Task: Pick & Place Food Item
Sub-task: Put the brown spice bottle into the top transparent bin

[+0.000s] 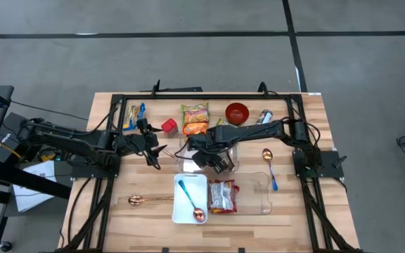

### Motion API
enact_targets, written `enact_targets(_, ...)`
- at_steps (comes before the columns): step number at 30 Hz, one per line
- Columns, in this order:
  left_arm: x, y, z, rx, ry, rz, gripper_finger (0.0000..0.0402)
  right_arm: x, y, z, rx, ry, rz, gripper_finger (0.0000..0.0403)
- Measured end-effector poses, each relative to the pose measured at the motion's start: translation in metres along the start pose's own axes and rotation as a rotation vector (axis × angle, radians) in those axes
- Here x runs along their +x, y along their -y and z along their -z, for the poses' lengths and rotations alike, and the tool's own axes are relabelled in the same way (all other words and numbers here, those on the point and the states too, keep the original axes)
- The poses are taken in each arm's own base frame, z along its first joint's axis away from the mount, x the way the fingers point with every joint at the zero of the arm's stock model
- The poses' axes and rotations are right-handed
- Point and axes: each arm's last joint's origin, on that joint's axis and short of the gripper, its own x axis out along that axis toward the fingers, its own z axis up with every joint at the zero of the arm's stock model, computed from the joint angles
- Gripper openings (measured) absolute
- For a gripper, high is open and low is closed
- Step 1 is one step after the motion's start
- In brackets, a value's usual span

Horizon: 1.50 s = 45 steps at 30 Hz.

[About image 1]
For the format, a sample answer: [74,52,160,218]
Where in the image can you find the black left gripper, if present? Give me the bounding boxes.
[124,126,169,158]

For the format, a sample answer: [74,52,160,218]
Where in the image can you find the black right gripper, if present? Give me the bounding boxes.
[188,133,234,174]

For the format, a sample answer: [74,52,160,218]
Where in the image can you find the red yellow noodle packet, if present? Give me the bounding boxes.
[208,179,240,214]

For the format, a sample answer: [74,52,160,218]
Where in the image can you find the blue yellow noodle packet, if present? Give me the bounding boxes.
[122,102,147,131]

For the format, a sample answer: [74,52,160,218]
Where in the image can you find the green orange noodle packet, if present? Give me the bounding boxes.
[180,101,210,124]

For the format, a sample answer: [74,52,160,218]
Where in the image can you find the iridescent metal spoon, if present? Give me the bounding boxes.
[261,148,279,193]
[177,179,206,223]

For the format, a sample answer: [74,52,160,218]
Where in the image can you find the square clear plastic bin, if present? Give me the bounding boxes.
[178,135,240,174]

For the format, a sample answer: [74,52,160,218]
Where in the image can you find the white plastic bin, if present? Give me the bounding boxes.
[172,172,210,225]

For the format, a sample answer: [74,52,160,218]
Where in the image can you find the red bowl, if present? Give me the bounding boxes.
[224,102,250,127]

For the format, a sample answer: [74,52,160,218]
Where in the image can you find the long clear plastic bin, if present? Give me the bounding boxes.
[207,171,273,216]

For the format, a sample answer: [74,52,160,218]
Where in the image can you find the power device green light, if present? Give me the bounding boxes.
[39,149,65,163]

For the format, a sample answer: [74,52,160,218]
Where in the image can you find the white paper sheets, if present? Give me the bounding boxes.
[12,160,58,214]

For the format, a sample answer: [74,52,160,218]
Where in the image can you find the black box white lettering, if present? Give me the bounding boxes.
[0,111,52,164]

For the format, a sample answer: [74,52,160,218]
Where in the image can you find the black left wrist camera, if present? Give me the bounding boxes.
[136,117,154,136]

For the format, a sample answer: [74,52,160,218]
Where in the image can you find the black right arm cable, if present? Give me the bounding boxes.
[173,138,198,162]

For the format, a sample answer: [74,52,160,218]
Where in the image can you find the black aluminium table frame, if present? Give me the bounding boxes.
[53,79,365,253]

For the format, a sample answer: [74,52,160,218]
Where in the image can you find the black power cable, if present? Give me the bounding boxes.
[67,177,94,247]

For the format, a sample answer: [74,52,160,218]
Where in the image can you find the yellow cable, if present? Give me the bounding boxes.
[0,138,13,159]

